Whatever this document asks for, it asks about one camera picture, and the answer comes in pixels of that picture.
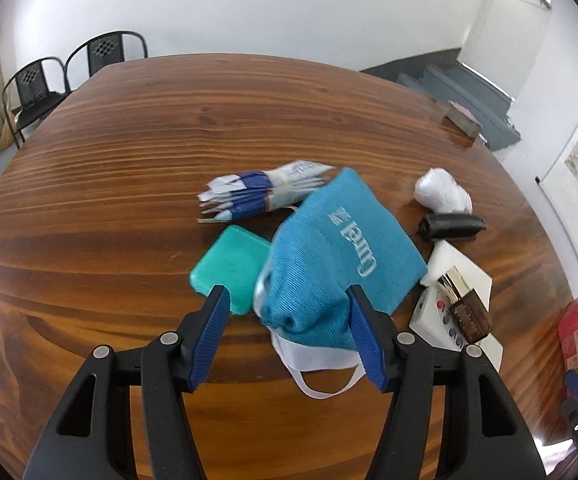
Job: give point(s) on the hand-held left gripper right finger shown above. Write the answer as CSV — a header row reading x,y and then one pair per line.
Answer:
x,y
366,340

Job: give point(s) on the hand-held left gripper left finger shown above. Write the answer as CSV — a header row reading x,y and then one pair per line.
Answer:
x,y
214,330

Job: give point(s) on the white remote control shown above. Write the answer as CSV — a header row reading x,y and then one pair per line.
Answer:
x,y
431,317

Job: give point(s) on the teal cloth pouch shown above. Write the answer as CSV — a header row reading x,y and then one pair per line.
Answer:
x,y
329,260

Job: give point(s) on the taped sachet bundle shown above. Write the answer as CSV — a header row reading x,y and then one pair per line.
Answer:
x,y
254,192

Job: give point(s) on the plastic-wrapped cotton ball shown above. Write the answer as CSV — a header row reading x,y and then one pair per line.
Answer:
x,y
441,190

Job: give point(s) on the wooden desktop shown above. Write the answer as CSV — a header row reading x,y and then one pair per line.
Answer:
x,y
119,160

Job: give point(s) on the green soap case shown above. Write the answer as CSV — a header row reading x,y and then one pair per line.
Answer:
x,y
224,265

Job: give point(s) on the black case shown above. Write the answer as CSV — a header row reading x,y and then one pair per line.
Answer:
x,y
451,226

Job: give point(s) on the small wooden box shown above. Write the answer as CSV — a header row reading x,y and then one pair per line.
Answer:
x,y
461,119

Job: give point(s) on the grey staircase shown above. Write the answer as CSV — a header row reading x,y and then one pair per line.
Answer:
x,y
459,95

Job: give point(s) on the straw broom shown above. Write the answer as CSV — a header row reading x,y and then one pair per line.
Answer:
x,y
4,140

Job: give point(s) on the black metal chair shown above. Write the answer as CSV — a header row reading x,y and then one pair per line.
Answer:
x,y
101,52
31,92

